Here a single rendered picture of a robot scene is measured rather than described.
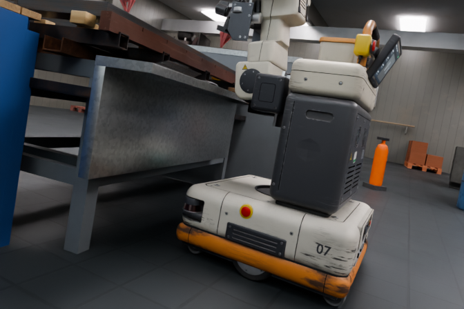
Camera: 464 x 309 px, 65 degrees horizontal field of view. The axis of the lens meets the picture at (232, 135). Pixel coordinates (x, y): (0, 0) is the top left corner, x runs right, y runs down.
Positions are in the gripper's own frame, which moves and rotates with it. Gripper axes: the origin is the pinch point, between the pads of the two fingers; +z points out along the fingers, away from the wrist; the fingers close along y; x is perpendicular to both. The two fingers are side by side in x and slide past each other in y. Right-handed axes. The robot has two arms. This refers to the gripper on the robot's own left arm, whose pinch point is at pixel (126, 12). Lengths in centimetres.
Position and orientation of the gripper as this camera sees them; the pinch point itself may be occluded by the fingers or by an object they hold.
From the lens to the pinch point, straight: 204.3
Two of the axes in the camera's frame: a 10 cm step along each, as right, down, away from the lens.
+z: -1.2, 9.5, 3.0
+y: -3.5, 2.4, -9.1
